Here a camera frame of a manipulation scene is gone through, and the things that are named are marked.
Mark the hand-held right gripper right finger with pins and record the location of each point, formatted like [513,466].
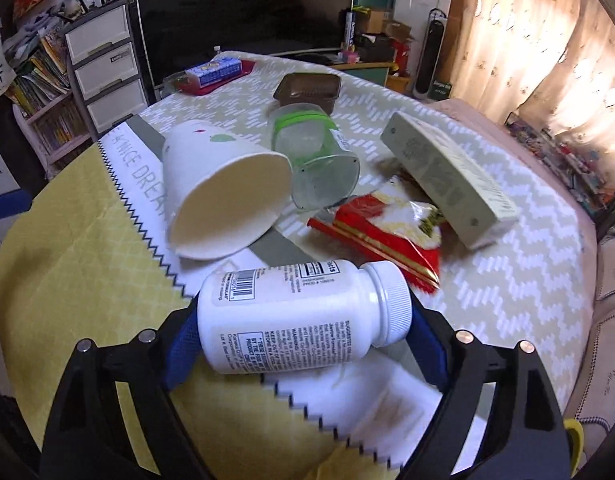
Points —
[430,350]

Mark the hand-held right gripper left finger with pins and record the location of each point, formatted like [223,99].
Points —
[180,355]

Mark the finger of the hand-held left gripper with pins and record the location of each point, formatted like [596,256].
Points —
[7,207]

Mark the red snack packet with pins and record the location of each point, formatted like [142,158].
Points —
[382,240]

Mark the white pill bottle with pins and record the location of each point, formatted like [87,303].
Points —
[297,320]

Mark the paper cup with green print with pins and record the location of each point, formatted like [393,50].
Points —
[217,195]

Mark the black bin with yellow rim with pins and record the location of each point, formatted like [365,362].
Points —
[575,440]

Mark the long beige carton box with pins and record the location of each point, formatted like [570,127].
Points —
[452,180]

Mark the clear plastic cup green band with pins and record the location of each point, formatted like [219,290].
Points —
[312,160]

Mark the brown plastic tray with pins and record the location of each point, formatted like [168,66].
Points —
[307,90]

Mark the shelf of books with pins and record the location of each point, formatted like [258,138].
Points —
[47,85]

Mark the white calligraphy paper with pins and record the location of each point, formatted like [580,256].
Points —
[0,70]

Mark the white plastic drawer unit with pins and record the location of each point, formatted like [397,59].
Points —
[107,70]

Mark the beige sofa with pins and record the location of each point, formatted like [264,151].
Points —
[607,320]

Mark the cluttered glass table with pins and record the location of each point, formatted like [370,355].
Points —
[557,155]

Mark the blue tissue pack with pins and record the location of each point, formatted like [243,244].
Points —
[212,71]

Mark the dark green small box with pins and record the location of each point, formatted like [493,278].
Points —
[440,89]

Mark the red tray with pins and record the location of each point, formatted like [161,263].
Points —
[237,80]

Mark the yellow basket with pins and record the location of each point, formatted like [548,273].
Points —
[397,82]

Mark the green television cabinet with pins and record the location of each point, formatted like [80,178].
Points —
[362,67]

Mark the red box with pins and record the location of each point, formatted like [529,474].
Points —
[402,57]

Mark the white black tower fan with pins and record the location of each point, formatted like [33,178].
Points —
[432,55]

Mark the large black television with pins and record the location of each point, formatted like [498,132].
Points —
[237,10]

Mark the open cardboard box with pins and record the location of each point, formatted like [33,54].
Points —
[387,27]

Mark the black white book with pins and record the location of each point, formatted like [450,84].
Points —
[352,30]

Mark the cream embroidered curtain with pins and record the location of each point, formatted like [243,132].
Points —
[547,35]

